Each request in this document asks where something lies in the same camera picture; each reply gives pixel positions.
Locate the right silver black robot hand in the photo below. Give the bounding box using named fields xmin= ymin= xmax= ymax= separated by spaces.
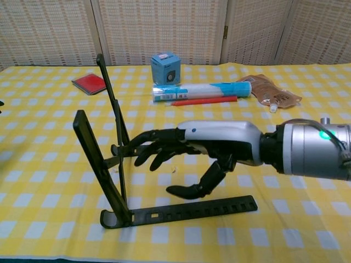
xmin=129 ymin=120 xmax=268 ymax=200

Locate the black folding laptop stand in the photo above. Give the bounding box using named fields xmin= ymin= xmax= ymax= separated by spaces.
xmin=72 ymin=53 xmax=258 ymax=230

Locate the yellow white checkered tablecloth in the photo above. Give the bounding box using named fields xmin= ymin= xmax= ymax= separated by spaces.
xmin=0 ymin=62 xmax=351 ymax=261

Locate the red pen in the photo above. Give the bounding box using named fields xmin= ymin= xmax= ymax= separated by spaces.
xmin=164 ymin=95 xmax=238 ymax=107

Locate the blue white tube package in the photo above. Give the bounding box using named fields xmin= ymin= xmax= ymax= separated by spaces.
xmin=152 ymin=81 xmax=252 ymax=104

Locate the brown spouted refill pouch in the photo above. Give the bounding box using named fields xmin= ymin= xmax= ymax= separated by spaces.
xmin=236 ymin=73 xmax=303 ymax=113

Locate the blue cube cardboard box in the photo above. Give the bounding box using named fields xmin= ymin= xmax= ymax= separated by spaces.
xmin=150 ymin=52 xmax=182 ymax=85

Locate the red card wallet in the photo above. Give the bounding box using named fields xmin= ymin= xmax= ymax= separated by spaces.
xmin=71 ymin=73 xmax=107 ymax=96

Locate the beige woven folding screen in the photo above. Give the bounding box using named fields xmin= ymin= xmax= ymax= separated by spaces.
xmin=0 ymin=0 xmax=351 ymax=68

